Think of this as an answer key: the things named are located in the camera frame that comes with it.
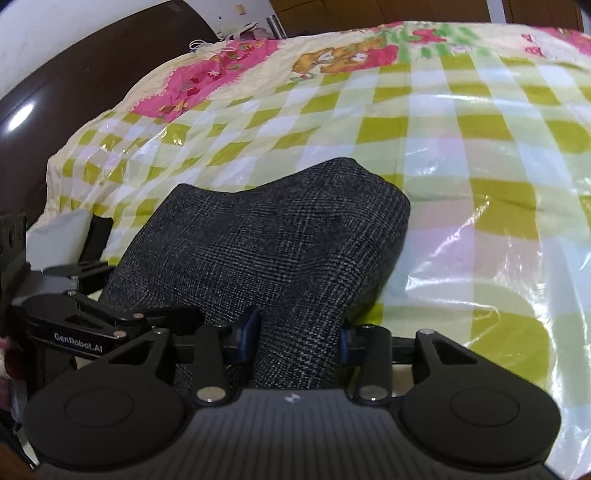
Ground pile of clothes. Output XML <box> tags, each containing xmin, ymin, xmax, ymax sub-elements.
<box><xmin>217</xmin><ymin>21</ymin><xmax>273</xmax><ymax>43</ymax></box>

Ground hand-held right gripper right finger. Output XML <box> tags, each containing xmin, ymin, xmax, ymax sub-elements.
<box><xmin>339</xmin><ymin>323</ymin><xmax>472</xmax><ymax>408</ymax></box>

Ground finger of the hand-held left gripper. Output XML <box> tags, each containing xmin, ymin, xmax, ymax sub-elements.
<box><xmin>69</xmin><ymin>293</ymin><xmax>206</xmax><ymax>337</ymax></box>
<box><xmin>41</xmin><ymin>216</ymin><xmax>115</xmax><ymax>281</ymax></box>

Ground brown wooden wardrobe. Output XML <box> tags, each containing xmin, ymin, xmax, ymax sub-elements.
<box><xmin>270</xmin><ymin>0</ymin><xmax>583</xmax><ymax>38</ymax></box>

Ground dark grey pants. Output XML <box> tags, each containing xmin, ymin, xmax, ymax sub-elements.
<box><xmin>99</xmin><ymin>157</ymin><xmax>411</xmax><ymax>393</ymax></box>

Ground checked printed blanket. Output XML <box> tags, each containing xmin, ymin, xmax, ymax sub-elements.
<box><xmin>25</xmin><ymin>21</ymin><xmax>591</xmax><ymax>480</ymax></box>

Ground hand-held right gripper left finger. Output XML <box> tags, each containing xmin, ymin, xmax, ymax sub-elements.
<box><xmin>108</xmin><ymin>307</ymin><xmax>264</xmax><ymax>408</ymax></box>

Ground dark brown headboard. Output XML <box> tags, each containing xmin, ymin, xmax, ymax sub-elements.
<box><xmin>0</xmin><ymin>0</ymin><xmax>219</xmax><ymax>222</ymax></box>

